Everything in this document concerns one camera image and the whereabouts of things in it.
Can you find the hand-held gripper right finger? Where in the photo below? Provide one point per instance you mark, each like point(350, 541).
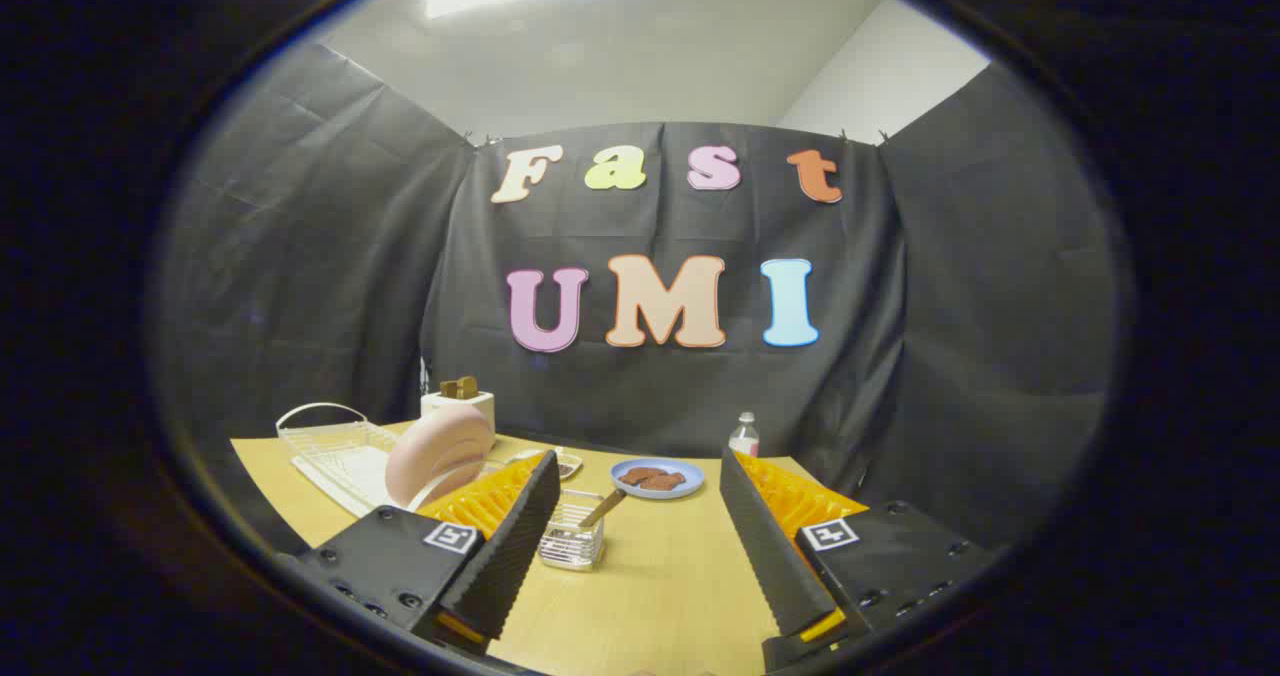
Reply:
point(770, 546)

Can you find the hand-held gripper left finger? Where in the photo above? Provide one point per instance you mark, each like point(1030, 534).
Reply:
point(520, 541)

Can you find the pink plate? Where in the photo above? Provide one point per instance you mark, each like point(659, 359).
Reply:
point(437, 453)

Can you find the small divided sauce dish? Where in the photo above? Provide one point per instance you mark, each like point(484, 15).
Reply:
point(569, 463)

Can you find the blue plate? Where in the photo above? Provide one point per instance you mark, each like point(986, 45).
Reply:
point(690, 484)

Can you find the clear plastic bottle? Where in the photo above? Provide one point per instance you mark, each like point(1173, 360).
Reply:
point(744, 438)

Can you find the brown cookie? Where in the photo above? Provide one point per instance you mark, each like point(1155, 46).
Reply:
point(665, 481)
point(641, 475)

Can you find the white toaster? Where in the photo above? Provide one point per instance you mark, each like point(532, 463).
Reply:
point(462, 408)

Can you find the brown toast slice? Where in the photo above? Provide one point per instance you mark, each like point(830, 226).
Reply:
point(460, 387)

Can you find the black backdrop cloth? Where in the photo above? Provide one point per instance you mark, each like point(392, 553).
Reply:
point(680, 376)

